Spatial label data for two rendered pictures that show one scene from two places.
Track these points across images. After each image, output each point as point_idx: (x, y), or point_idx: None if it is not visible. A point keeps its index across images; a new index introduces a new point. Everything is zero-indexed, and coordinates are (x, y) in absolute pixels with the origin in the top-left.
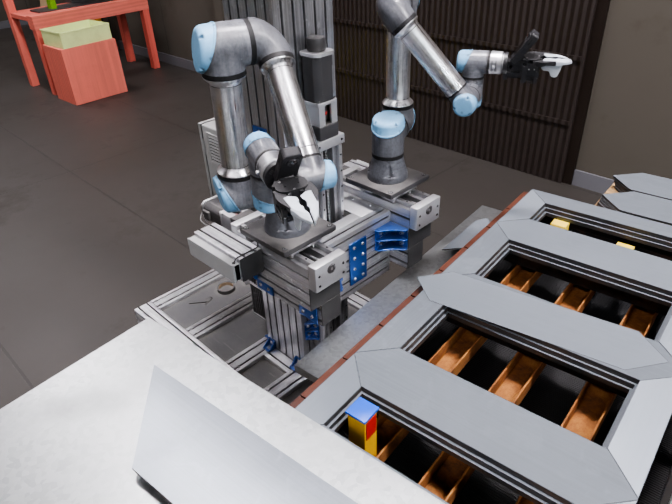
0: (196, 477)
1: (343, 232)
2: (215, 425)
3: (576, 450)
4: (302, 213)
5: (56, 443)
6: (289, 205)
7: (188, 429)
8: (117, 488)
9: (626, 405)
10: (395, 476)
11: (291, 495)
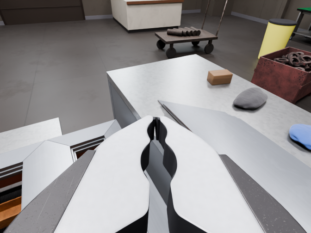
0: (275, 159)
1: None
2: (272, 194)
3: (35, 166)
4: (179, 125)
5: None
6: (224, 166)
7: (297, 199)
8: None
9: None
10: (154, 131)
11: (213, 132)
